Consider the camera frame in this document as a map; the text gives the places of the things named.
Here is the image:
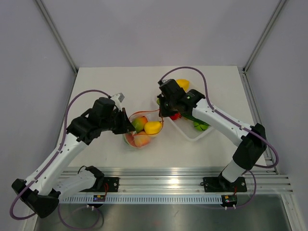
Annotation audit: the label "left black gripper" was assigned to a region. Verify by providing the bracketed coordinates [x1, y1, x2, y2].
[101, 107, 135, 134]

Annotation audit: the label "clear zip bag orange zipper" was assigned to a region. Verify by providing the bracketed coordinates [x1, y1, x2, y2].
[123, 109, 164, 149]

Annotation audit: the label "orange green mango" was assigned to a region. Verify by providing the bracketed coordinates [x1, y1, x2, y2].
[131, 116, 148, 133]

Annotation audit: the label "peach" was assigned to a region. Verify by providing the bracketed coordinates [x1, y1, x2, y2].
[134, 134, 151, 148]

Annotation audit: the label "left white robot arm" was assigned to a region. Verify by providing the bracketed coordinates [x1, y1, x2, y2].
[12, 93, 135, 218]

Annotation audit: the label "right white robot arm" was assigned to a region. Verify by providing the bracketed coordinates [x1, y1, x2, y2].
[157, 79, 267, 192]

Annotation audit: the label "red apple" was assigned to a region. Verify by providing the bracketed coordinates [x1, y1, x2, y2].
[169, 113, 181, 121]

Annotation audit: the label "white plastic basket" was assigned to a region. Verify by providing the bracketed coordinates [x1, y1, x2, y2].
[164, 115, 214, 141]

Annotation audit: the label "green chives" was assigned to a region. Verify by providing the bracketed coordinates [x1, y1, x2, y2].
[181, 114, 209, 126]

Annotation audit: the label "yellow bell pepper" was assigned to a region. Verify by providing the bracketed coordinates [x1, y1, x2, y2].
[176, 79, 190, 91]

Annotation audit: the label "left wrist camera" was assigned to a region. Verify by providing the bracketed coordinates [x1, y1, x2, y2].
[110, 93, 125, 104]

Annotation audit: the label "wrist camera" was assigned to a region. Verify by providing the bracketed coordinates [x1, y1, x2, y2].
[110, 93, 125, 104]
[158, 79, 168, 85]

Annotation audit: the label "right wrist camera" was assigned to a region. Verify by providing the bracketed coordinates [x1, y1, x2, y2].
[158, 79, 168, 85]

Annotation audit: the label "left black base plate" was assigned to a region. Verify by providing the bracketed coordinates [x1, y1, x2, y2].
[81, 177, 120, 193]

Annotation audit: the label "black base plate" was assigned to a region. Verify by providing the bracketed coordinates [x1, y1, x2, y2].
[81, 177, 120, 193]
[200, 177, 247, 193]

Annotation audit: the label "left frame post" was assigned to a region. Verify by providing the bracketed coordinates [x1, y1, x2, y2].
[34, 0, 78, 76]

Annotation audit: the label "frame post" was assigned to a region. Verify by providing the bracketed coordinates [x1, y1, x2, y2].
[243, 0, 289, 74]
[34, 0, 78, 76]

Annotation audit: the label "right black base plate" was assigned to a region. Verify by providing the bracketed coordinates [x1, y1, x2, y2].
[200, 177, 247, 193]

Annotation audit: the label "white slotted cable duct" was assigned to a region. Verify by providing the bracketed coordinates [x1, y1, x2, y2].
[62, 194, 222, 205]

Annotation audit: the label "aluminium rail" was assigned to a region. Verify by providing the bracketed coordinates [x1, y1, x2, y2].
[32, 167, 294, 194]

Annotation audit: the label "right frame post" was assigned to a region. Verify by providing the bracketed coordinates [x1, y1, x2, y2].
[243, 0, 289, 74]

